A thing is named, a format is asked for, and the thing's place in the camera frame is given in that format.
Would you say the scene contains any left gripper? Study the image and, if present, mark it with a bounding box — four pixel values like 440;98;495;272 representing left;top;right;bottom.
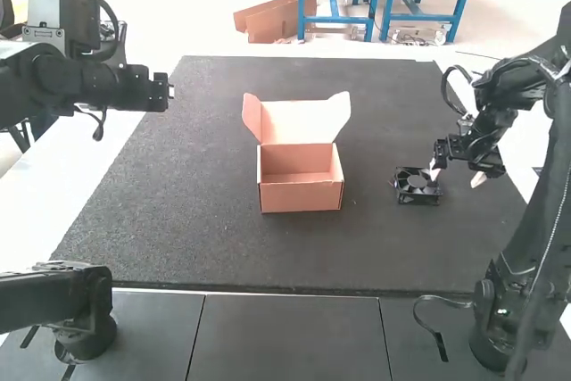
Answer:
116;63;176;114

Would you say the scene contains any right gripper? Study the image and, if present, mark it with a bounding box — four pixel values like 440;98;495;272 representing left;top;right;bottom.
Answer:
427;107;515;189

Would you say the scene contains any cardboard box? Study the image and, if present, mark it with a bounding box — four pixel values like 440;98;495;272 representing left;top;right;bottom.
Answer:
242;90;352;215

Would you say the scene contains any black square fan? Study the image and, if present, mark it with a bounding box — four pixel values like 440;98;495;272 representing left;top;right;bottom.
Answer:
387;165;446;208

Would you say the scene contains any black mat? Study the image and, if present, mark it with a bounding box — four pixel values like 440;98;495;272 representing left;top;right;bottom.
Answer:
48;54;536;297

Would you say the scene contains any brown cardboard sheet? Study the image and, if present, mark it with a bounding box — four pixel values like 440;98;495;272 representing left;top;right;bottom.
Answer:
232;0;319;45

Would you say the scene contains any dark base panel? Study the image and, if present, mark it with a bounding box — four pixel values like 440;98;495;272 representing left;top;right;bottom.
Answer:
378;296;492;381
0;289;207;381
186;293;394;381

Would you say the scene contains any black cable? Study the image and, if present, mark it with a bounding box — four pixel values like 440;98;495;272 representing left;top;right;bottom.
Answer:
90;105;109;142
440;65;476;124
411;293;478;349

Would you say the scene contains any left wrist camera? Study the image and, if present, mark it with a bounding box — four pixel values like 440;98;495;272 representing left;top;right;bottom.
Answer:
21;0;103;61

